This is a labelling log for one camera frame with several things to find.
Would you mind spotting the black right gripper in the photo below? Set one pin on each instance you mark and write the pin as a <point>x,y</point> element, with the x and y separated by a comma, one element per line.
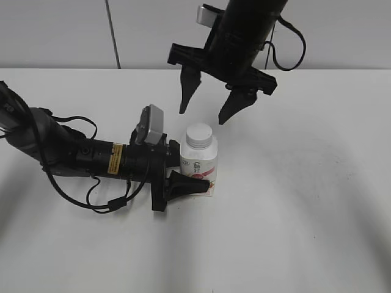
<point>242,80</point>

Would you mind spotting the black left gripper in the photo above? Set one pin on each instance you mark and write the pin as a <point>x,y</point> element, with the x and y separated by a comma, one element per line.
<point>149,163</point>

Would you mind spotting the white yogurt drink bottle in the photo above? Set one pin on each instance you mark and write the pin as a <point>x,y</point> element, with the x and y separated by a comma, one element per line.
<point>200,163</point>

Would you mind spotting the white round bottle cap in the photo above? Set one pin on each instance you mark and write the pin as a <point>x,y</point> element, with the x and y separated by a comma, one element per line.
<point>199,136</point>

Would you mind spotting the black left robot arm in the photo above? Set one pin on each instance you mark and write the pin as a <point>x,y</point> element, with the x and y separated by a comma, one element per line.
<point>60,149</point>

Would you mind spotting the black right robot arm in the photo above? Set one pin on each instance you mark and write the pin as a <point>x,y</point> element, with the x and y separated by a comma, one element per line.
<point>238,33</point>

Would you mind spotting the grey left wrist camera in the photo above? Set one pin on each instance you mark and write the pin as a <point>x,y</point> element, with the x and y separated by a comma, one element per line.
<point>151,125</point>

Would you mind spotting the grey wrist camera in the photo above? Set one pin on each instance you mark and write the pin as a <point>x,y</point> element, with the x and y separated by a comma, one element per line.
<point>207,14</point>
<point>151,125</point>

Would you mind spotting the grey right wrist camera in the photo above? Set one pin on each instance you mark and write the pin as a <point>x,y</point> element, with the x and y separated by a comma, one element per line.
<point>207,14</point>

